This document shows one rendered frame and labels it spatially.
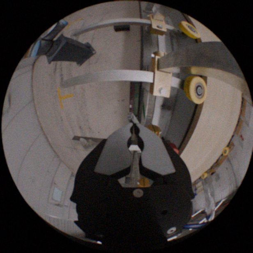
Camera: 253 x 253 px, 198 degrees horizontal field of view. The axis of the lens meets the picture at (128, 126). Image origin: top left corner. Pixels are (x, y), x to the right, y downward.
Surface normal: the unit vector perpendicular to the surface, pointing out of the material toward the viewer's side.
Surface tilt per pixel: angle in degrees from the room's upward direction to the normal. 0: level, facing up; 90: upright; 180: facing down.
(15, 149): 90
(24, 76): 90
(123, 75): 0
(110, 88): 0
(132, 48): 0
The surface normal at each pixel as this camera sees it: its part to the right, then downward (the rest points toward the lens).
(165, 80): -0.03, 0.55
